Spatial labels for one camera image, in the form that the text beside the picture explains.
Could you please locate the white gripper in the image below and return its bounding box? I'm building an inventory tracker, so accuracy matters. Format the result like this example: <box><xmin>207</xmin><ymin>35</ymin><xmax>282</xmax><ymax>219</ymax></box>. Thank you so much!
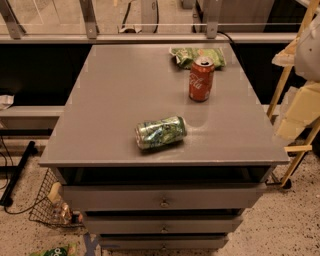
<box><xmin>275</xmin><ymin>81</ymin><xmax>320</xmax><ymax>140</ymax></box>

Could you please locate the green jalapeno chip bag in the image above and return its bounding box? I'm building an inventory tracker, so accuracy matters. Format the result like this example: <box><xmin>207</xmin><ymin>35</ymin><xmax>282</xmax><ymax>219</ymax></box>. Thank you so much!
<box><xmin>169</xmin><ymin>47</ymin><xmax>226</xmax><ymax>70</ymax></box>

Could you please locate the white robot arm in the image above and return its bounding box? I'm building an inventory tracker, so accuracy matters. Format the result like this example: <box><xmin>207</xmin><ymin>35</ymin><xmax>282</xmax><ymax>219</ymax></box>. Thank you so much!
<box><xmin>272</xmin><ymin>15</ymin><xmax>320</xmax><ymax>141</ymax></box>

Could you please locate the green bag on floor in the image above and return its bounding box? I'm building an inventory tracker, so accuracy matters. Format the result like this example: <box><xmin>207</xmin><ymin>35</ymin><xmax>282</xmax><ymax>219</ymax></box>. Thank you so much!
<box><xmin>29</xmin><ymin>243</ymin><xmax>77</xmax><ymax>256</ymax></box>

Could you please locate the red Coca-Cola can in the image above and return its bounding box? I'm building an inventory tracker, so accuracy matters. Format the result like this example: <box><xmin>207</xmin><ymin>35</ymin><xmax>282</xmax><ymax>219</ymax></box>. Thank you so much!
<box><xmin>189</xmin><ymin>56</ymin><xmax>215</xmax><ymax>102</ymax></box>

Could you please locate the top grey drawer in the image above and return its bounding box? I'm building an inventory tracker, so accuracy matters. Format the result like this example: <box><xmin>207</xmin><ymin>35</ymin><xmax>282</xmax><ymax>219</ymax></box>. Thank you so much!
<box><xmin>62</xmin><ymin>183</ymin><xmax>266</xmax><ymax>211</ymax></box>

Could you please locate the grey drawer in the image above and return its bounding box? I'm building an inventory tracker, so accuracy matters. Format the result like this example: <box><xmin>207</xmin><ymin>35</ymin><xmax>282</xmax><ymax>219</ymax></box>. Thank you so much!
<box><xmin>84</xmin><ymin>215</ymin><xmax>243</xmax><ymax>234</ymax></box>
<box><xmin>99</xmin><ymin>235</ymin><xmax>228</xmax><ymax>250</ymax></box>
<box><xmin>62</xmin><ymin>183</ymin><xmax>266</xmax><ymax>211</ymax></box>

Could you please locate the grey drawer cabinet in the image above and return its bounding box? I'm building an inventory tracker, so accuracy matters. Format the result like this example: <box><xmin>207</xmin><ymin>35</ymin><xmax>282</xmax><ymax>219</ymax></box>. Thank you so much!
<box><xmin>41</xmin><ymin>45</ymin><xmax>288</xmax><ymax>239</ymax></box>

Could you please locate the middle grey drawer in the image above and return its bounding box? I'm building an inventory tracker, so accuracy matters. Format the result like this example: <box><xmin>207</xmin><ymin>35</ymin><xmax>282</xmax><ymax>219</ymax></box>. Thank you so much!
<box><xmin>84</xmin><ymin>215</ymin><xmax>243</xmax><ymax>234</ymax></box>

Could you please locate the crushed green soda can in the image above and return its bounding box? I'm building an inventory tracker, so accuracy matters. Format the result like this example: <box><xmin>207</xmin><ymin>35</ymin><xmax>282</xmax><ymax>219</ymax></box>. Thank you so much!
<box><xmin>135</xmin><ymin>116</ymin><xmax>187</xmax><ymax>150</ymax></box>

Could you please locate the bottom grey drawer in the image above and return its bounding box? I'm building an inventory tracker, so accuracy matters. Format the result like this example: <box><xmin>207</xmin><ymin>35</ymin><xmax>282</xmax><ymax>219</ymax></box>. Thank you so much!
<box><xmin>99</xmin><ymin>235</ymin><xmax>228</xmax><ymax>250</ymax></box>

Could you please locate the black metal floor stand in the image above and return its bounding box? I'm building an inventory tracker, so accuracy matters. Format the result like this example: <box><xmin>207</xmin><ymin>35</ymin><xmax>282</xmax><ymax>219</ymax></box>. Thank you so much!
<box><xmin>0</xmin><ymin>141</ymin><xmax>37</xmax><ymax>207</ymax></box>

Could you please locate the white crumpled paper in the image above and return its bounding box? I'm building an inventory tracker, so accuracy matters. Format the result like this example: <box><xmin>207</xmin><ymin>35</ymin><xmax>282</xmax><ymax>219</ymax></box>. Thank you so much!
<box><xmin>0</xmin><ymin>95</ymin><xmax>14</xmax><ymax>110</ymax></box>

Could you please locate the metal railing with brackets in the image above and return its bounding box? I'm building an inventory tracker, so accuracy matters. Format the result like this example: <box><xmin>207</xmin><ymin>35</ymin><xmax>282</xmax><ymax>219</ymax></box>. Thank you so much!
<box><xmin>0</xmin><ymin>0</ymin><xmax>295</xmax><ymax>44</ymax></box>

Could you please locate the wire mesh basket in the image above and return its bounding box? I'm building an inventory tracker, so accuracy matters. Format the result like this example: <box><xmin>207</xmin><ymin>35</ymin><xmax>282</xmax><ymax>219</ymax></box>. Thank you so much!
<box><xmin>29</xmin><ymin>169</ymin><xmax>83</xmax><ymax>229</ymax></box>

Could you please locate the black cable on floor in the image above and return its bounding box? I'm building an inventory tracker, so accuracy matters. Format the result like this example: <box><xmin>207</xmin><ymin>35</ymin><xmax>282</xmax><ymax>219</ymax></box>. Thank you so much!
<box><xmin>0</xmin><ymin>134</ymin><xmax>51</xmax><ymax>216</ymax></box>

